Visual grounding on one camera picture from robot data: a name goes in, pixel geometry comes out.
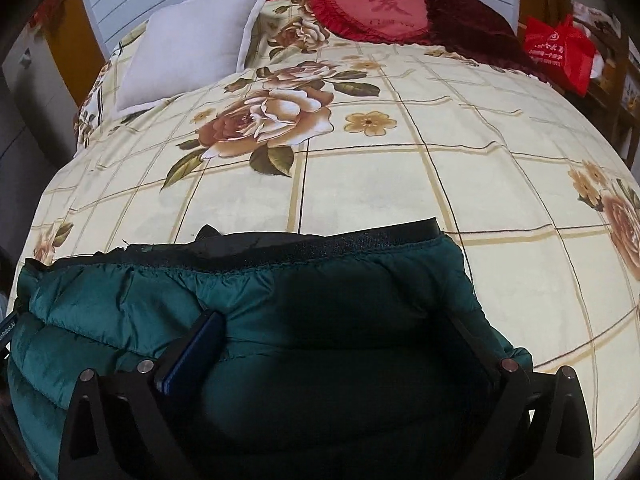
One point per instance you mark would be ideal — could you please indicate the red plastic shopping bag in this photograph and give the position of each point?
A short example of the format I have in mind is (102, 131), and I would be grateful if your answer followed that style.
(563, 53)

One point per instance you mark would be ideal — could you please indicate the red heart-shaped cushion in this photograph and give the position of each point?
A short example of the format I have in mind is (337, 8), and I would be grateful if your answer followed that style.
(374, 21)

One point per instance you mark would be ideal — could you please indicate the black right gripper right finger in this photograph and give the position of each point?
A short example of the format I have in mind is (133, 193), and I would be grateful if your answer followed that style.
(510, 423)

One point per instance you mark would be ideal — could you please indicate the white square pillow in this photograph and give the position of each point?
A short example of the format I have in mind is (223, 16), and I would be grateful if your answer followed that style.
(185, 47)

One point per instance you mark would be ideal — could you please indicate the grey wardrobe cabinet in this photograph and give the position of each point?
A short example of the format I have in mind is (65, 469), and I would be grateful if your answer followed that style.
(37, 136)

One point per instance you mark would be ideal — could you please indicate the floral checked bed quilt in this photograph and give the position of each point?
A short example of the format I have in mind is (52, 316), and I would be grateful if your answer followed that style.
(321, 135)

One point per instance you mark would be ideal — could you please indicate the green quilted puffer jacket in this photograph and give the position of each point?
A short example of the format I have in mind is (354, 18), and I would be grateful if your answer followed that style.
(341, 355)

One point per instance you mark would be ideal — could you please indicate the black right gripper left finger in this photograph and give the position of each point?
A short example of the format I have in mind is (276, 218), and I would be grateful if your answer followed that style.
(146, 423)

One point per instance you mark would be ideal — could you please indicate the dark red velvet cushion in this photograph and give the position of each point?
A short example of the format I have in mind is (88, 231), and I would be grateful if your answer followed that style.
(474, 30)

